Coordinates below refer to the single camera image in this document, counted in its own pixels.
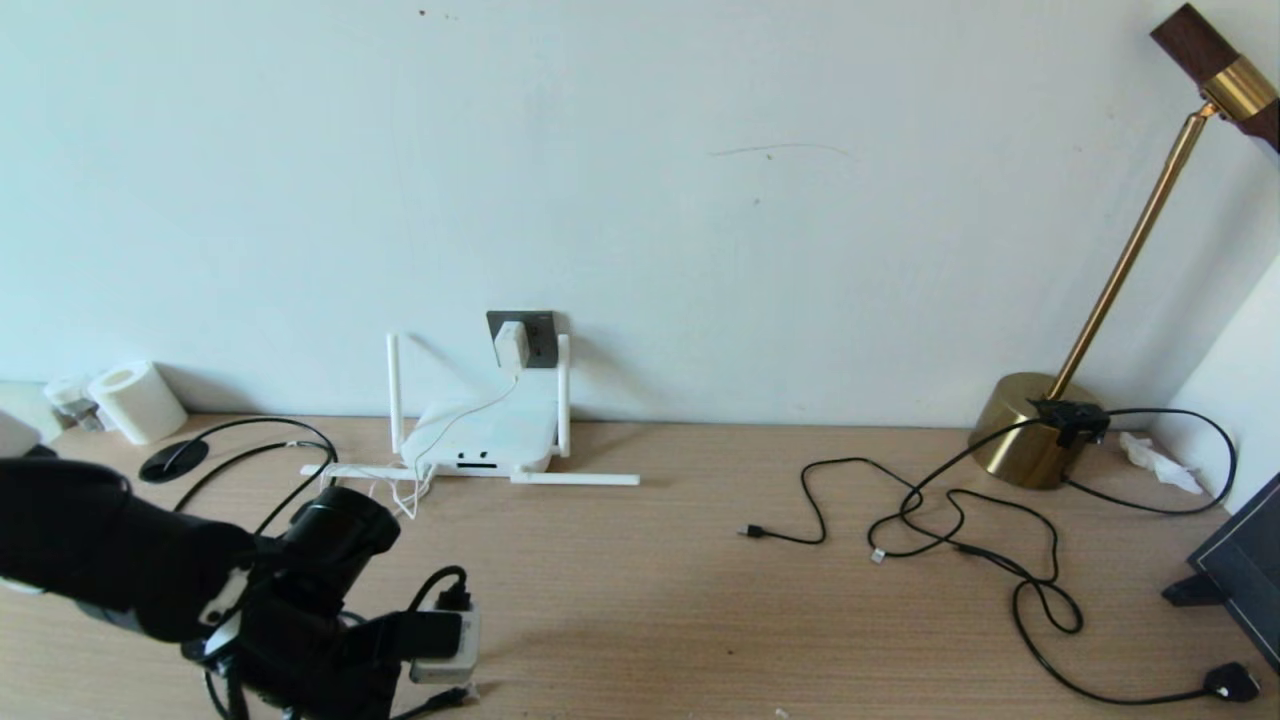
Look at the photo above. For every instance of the white power adapter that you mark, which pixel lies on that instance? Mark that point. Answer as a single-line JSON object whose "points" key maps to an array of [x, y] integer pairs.
{"points": [[512, 345]]}

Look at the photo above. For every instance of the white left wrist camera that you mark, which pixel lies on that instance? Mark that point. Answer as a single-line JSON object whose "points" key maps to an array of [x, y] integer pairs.
{"points": [[450, 665]]}

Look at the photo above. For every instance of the white toilet paper roll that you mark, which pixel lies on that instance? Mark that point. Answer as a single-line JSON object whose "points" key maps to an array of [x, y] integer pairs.
{"points": [[135, 400]]}

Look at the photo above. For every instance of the black clip stand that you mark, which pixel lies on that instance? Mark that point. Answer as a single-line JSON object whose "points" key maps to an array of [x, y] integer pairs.
{"points": [[1190, 592]]}

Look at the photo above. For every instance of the white router with antennas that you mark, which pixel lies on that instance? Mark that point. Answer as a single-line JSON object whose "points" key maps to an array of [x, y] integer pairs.
{"points": [[490, 435]]}

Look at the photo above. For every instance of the small clear plastic container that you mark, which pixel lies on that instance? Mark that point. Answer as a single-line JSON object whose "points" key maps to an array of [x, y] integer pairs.
{"points": [[68, 395]]}

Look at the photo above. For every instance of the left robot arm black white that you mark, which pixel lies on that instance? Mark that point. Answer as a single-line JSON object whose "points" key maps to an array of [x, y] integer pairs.
{"points": [[100, 540]]}

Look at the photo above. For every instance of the gold desk lamp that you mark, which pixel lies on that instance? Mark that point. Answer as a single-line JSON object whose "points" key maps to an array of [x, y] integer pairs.
{"points": [[1020, 440]]}

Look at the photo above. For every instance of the crumpled white tissue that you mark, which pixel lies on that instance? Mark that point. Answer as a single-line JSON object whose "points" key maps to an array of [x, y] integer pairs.
{"points": [[1160, 462]]}

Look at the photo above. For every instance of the grey wall socket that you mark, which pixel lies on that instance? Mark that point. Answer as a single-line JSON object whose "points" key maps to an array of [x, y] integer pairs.
{"points": [[542, 340]]}

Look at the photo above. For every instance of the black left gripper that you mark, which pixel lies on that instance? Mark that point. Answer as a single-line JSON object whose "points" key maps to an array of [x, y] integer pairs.
{"points": [[300, 660]]}

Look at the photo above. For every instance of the black oval desk grommet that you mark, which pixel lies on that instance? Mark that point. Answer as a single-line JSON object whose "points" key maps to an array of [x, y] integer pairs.
{"points": [[172, 460]]}

